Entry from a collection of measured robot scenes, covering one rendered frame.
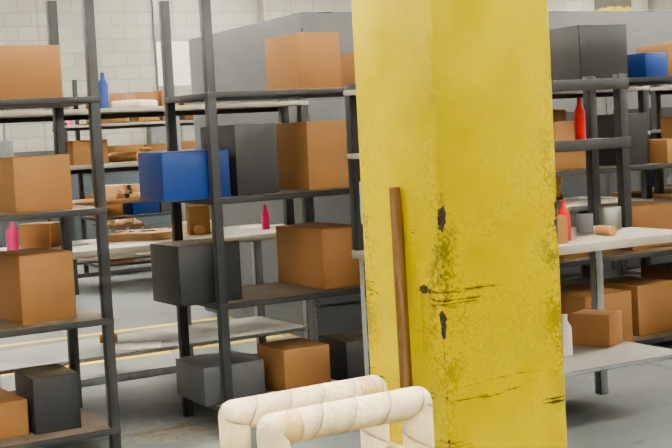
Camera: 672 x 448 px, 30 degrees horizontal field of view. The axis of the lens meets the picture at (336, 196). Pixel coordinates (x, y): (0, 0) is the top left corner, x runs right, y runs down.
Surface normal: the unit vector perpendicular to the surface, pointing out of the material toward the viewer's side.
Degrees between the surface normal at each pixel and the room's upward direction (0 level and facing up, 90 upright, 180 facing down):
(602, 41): 90
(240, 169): 90
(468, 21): 90
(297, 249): 90
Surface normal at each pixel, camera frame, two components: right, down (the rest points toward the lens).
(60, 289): 0.57, 0.01
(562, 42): -0.90, 0.07
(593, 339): -0.58, 0.07
